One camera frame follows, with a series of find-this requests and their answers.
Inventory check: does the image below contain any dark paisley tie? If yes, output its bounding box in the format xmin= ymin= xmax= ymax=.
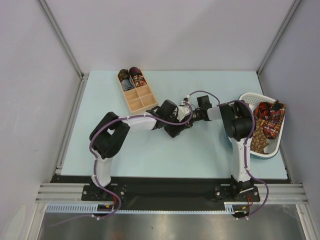
xmin=166 ymin=127 xmax=185 ymax=138

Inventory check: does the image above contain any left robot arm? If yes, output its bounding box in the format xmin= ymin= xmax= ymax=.
xmin=89 ymin=98 xmax=193 ymax=200

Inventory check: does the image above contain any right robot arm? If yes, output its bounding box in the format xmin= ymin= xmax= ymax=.
xmin=192 ymin=95 xmax=256 ymax=202

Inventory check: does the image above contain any wooden compartment box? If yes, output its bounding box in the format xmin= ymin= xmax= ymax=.
xmin=117 ymin=68 xmax=158 ymax=115

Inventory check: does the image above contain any white teal plastic basket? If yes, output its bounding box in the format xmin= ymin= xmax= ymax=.
xmin=239 ymin=92 xmax=286 ymax=159

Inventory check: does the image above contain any red black rolled tie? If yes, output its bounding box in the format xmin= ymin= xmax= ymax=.
xmin=132 ymin=74 xmax=147 ymax=88

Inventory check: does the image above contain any orange black tie in basket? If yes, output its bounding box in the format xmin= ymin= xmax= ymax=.
xmin=253 ymin=101 xmax=273 ymax=121

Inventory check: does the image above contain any brown patterned tie in basket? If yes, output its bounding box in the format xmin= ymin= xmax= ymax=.
xmin=250 ymin=118 xmax=269 ymax=154

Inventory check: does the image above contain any grey blue rolled tie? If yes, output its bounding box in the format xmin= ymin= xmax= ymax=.
xmin=120 ymin=78 xmax=135 ymax=92

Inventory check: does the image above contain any navy red rolled tie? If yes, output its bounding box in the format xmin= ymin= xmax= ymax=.
xmin=129 ymin=67 xmax=143 ymax=78

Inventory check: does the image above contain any brown rolled tie in box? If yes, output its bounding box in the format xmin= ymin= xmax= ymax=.
xmin=117 ymin=69 xmax=130 ymax=82

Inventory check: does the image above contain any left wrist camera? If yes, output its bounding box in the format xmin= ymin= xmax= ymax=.
xmin=177 ymin=105 xmax=191 ymax=121

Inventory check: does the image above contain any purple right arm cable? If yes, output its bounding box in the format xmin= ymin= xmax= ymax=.
xmin=186 ymin=89 xmax=270 ymax=221

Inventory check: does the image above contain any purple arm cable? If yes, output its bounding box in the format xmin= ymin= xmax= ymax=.
xmin=89 ymin=101 xmax=194 ymax=227
xmin=186 ymin=89 xmax=270 ymax=221

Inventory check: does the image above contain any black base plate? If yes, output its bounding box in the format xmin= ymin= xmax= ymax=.
xmin=51 ymin=175 xmax=261 ymax=210

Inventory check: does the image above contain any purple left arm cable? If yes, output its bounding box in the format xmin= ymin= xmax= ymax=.
xmin=89 ymin=101 xmax=194 ymax=227

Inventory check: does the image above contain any white cable duct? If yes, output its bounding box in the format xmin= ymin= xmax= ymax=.
xmin=45 ymin=203 xmax=249 ymax=216

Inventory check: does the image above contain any aluminium frame rail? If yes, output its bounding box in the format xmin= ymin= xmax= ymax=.
xmin=37 ymin=0 xmax=88 ymax=81

